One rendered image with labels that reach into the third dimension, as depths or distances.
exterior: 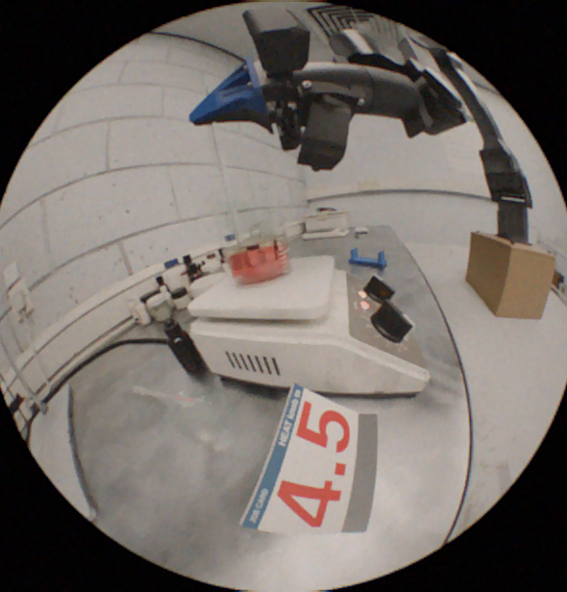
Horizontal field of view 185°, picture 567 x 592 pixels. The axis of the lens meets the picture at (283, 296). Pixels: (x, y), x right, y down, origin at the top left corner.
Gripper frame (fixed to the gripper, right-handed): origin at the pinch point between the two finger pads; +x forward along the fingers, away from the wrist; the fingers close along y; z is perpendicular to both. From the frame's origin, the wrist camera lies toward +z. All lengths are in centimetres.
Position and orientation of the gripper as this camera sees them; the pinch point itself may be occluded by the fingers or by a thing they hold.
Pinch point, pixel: (225, 106)
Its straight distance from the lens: 19.6
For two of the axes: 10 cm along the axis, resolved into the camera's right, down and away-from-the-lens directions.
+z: 1.9, 8.9, 4.2
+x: -9.8, 1.5, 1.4
